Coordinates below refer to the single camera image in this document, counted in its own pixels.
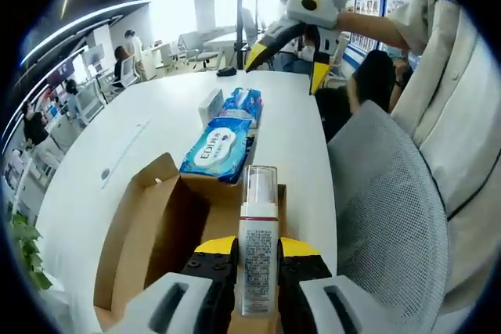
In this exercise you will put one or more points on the white office chair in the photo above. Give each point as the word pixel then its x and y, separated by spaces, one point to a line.
pixel 128 72
pixel 89 102

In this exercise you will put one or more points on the white narrow carton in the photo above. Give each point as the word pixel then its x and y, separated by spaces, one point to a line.
pixel 209 107

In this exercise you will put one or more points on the brown cardboard shoe box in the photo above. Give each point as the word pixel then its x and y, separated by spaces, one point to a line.
pixel 164 212

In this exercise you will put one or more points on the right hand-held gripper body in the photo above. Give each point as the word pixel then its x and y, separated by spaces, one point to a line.
pixel 325 11

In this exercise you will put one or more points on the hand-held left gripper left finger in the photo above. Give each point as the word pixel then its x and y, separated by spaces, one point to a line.
pixel 211 271

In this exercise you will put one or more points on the white table power socket strip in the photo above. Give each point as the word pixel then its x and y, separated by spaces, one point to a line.
pixel 106 173

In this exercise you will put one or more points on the green plant in white pot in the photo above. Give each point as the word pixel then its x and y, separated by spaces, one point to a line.
pixel 27 244

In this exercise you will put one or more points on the small flat black object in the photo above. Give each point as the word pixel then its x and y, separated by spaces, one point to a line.
pixel 226 72

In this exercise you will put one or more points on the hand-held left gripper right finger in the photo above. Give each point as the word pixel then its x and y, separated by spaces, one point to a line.
pixel 301 271

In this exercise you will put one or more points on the white pump bottle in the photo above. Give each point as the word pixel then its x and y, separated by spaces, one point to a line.
pixel 256 256

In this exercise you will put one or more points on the dark blue packet soft item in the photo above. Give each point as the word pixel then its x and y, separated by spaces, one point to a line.
pixel 244 101

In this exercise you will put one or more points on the light blue wipes soft item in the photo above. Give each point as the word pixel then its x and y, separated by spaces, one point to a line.
pixel 213 154

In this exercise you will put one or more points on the grey mesh office chair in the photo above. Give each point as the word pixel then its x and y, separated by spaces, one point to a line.
pixel 383 193

